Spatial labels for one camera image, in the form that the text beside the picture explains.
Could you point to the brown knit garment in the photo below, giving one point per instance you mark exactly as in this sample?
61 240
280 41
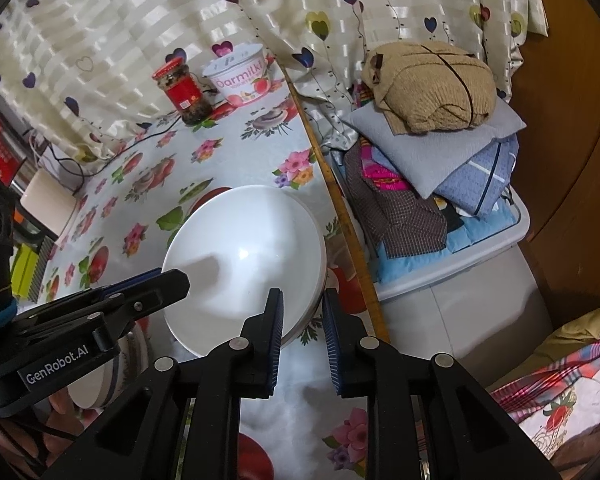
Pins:
430 85

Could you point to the person's left hand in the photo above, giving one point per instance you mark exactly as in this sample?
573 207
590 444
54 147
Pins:
59 405

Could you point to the white plastic storage bin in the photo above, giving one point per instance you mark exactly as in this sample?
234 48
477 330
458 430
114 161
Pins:
470 310

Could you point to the wooden stick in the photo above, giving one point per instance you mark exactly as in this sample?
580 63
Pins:
340 205

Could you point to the blue checked cloth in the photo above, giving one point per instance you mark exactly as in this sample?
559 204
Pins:
480 180

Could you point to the dark plaid shirt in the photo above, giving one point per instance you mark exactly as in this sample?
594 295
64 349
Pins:
405 225

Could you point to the white bowl blue striped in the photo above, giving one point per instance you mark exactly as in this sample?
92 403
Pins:
104 380
250 240

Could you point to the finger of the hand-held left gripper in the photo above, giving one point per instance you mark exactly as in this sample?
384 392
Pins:
164 285
134 279

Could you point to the white electric kettle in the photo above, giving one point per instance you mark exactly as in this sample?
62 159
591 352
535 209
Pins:
44 200

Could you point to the pink patterned cloth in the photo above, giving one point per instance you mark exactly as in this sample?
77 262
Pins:
380 175

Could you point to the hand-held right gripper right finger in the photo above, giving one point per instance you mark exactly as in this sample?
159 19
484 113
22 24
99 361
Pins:
331 340

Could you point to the plaid and floral bedding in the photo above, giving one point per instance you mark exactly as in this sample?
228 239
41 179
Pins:
570 370

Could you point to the cream curtain heart print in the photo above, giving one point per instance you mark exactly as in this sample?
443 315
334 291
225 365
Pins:
129 10

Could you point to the wooden wardrobe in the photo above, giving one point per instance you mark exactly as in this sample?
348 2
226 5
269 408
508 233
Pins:
570 160

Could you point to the white yogurt tub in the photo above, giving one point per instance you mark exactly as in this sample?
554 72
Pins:
240 85

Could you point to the lime green box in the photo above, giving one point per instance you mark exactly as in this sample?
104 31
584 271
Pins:
24 267

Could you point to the glass jar red lid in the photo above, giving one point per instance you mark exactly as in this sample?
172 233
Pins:
184 95

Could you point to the light blue cloth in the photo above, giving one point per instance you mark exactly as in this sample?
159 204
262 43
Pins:
480 230

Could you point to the yellow green cloth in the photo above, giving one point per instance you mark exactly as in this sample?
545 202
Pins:
590 325

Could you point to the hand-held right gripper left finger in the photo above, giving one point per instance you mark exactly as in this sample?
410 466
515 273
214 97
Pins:
276 340

